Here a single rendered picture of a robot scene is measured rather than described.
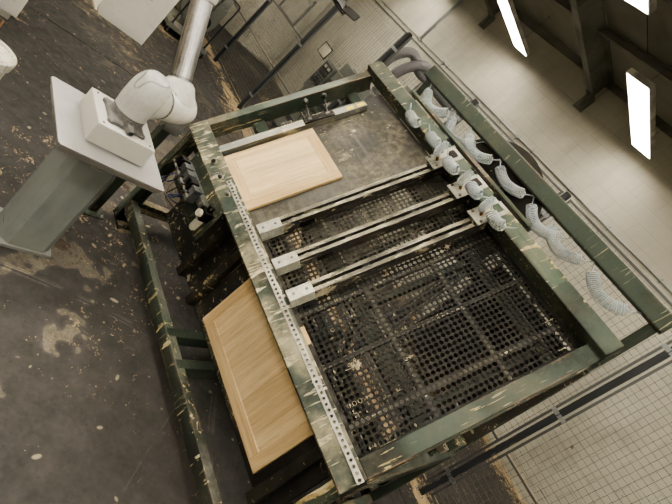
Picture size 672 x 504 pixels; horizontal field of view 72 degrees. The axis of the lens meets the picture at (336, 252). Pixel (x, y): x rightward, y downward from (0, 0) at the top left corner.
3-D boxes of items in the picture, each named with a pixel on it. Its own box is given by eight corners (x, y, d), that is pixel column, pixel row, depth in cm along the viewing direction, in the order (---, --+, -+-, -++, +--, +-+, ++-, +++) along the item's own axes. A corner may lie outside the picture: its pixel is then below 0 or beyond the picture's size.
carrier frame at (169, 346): (112, 210, 305) (193, 125, 281) (252, 259, 417) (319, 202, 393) (200, 578, 194) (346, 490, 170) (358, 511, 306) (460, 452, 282)
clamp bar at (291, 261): (271, 264, 229) (264, 236, 209) (472, 186, 254) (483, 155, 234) (278, 279, 224) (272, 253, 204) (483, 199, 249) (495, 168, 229)
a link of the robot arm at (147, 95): (107, 93, 203) (137, 56, 196) (138, 103, 220) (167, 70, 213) (126, 120, 200) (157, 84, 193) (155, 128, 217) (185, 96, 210)
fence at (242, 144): (220, 151, 273) (218, 146, 270) (363, 105, 293) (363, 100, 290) (222, 156, 271) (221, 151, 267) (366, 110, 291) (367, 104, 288)
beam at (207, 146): (192, 138, 288) (187, 124, 279) (211, 132, 291) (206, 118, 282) (339, 499, 177) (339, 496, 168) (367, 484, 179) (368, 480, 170)
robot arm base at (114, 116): (108, 127, 196) (116, 118, 195) (101, 97, 208) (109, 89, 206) (145, 146, 211) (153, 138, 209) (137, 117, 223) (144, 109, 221)
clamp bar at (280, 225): (256, 230, 240) (248, 201, 220) (450, 159, 266) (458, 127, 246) (263, 244, 235) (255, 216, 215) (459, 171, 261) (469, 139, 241)
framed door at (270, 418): (205, 318, 267) (202, 318, 265) (271, 262, 250) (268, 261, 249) (255, 473, 221) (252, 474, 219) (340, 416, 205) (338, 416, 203)
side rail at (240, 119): (211, 132, 291) (206, 118, 282) (366, 84, 314) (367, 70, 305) (213, 138, 288) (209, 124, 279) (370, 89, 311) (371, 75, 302)
